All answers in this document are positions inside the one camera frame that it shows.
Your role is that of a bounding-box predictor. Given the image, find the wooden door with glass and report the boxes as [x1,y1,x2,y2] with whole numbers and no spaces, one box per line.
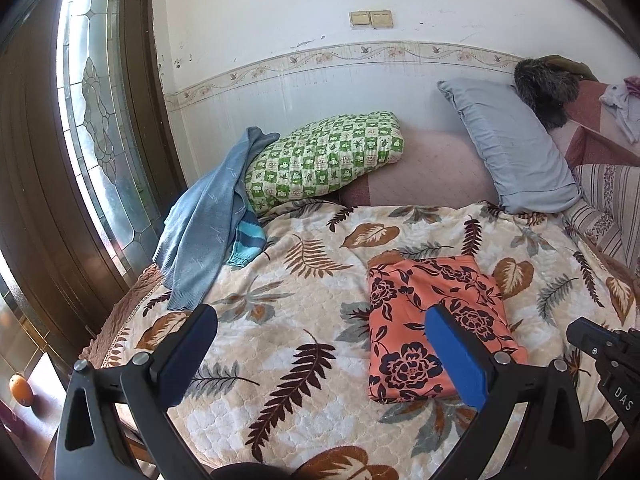
[1,0,186,366]

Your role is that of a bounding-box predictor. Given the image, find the cream leaf-print blanket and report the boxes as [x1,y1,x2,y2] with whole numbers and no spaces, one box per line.
[77,198,640,480]

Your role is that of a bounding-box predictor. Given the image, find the beige wall switches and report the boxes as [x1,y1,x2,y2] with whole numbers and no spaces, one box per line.
[349,10,394,29]

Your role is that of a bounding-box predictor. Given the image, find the orange fruit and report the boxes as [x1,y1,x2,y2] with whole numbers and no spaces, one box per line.
[9,374,35,408]

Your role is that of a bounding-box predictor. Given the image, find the lilac crumpled garment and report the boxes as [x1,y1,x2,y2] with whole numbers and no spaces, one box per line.
[600,76,640,144]

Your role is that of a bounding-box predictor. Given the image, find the orange floral garment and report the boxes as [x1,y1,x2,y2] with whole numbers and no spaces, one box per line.
[368,252,527,403]

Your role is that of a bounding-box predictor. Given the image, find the green checkered pillow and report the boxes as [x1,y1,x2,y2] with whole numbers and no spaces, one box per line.
[245,110,405,216]

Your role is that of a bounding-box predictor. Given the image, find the blue cloth with teal stripes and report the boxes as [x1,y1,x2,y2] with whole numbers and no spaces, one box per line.
[153,127,280,311]

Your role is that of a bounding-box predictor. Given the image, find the striped pink bedding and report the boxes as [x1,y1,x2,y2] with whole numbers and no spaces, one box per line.
[550,80,639,274]

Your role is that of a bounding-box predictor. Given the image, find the dark furry cushion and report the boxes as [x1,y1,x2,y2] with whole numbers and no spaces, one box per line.
[514,55,597,131]

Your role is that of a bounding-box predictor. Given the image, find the light blue pillow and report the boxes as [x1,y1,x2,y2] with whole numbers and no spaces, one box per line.
[437,78,580,214]

